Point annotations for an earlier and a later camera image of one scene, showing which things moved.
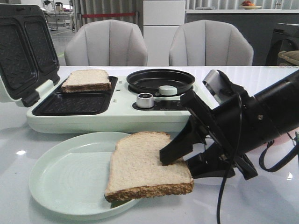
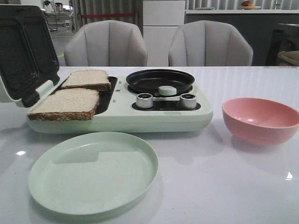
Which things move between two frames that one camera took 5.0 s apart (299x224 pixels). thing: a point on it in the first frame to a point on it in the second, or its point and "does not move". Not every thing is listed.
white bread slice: x=89 y=80 does not move
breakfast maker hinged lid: x=28 y=57 does not move
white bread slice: x=136 y=171 to x=67 y=104
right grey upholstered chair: x=210 y=43 does not move
